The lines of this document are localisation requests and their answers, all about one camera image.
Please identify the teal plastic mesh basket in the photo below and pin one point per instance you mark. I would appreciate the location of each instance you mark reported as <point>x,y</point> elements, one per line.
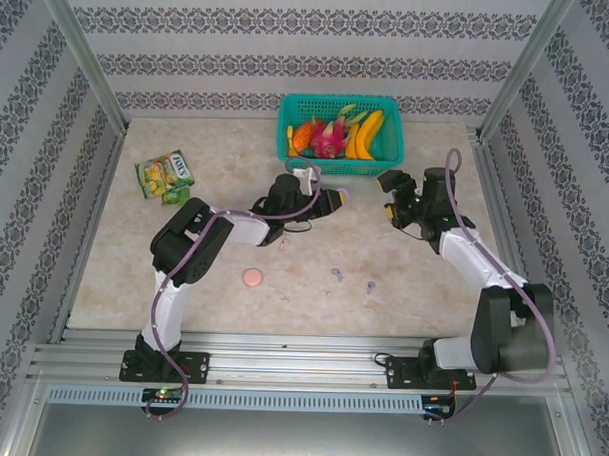
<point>336,166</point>

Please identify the pink round peach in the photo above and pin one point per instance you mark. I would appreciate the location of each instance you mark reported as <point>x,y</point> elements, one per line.
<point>253,277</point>

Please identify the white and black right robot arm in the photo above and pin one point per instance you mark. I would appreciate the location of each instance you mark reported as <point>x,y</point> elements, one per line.
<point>468,264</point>

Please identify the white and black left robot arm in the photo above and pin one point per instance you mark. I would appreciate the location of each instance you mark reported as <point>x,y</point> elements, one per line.
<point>174,313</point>

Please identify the slim yellow banana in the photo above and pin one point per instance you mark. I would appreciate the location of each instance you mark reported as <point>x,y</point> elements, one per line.
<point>352,144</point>

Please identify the pink dragon fruit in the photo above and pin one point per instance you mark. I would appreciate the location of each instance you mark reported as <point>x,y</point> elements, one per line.
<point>327,139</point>

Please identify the small yellow banana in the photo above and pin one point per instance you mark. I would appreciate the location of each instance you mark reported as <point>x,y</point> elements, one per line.
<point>290,137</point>

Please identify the orange carrot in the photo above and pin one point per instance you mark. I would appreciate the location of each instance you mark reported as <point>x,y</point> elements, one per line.
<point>303,135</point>

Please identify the large orange-yellow banana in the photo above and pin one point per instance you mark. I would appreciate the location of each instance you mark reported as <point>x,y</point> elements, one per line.
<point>370,127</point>

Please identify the small green candy packet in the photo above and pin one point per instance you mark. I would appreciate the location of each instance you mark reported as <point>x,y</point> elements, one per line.
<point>175,197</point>

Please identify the green Fox's candy bag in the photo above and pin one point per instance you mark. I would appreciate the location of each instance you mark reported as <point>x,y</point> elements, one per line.
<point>164,173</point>

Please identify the small green circuit board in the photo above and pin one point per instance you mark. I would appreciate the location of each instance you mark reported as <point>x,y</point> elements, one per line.
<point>163,394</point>
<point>438,407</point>

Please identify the aluminium side rail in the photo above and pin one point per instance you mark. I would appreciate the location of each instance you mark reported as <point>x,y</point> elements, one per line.
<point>509,245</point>
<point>88,230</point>

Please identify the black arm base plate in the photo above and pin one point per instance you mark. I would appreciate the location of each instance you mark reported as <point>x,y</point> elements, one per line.
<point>197,369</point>
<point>399,374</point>

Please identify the aluminium frame post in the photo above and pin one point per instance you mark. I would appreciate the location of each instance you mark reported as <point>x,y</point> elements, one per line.
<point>523,65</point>
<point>83,50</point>

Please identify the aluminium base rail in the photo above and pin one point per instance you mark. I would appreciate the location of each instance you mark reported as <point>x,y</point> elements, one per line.
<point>290,362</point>

